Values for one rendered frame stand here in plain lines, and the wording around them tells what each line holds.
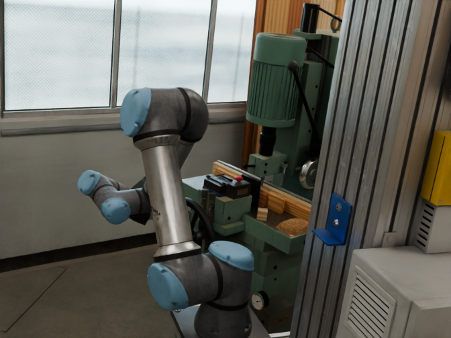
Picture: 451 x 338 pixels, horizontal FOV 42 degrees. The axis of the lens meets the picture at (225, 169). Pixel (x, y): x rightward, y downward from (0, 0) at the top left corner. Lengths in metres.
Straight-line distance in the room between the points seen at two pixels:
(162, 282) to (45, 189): 2.03
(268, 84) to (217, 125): 1.73
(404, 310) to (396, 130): 0.31
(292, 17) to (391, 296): 2.90
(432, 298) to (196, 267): 0.58
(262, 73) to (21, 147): 1.58
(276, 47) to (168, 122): 0.71
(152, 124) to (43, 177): 1.96
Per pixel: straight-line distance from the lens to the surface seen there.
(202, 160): 3.77
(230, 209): 2.04
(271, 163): 2.18
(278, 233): 1.99
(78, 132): 3.32
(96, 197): 1.77
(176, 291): 1.38
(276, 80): 2.05
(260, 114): 2.08
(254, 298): 2.06
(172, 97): 1.46
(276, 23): 3.68
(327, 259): 1.32
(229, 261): 1.44
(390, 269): 1.10
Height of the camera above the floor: 1.70
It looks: 18 degrees down
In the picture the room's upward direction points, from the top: 7 degrees clockwise
